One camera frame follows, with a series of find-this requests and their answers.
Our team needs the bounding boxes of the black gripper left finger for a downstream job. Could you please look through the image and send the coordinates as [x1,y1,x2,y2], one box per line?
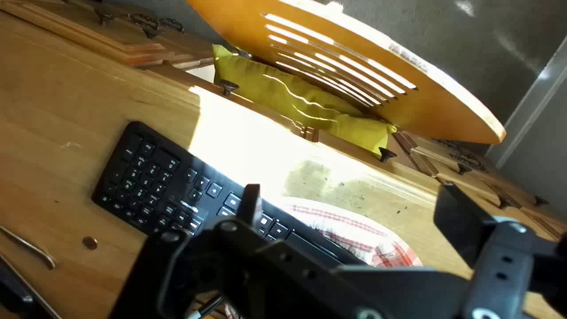
[214,183,264,237]

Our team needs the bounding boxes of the wooden roll-top desk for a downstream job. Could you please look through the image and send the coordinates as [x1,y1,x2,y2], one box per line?
[0,0,567,319]

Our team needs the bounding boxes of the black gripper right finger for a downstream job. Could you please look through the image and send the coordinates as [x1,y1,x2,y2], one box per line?
[432,183,536,319]

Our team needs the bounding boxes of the silver metal utensil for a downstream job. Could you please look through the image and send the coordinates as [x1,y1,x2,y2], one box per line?
[0,224,58,272]

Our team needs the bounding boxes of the black computer keyboard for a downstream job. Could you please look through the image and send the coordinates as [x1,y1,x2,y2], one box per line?
[90,121,368,268]

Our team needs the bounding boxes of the wooden chair with slotted back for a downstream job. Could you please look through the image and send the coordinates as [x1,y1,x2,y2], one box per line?
[184,0,508,148]

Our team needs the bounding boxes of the red white checked cloth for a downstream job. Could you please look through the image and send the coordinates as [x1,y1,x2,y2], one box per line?
[276,198,425,272]

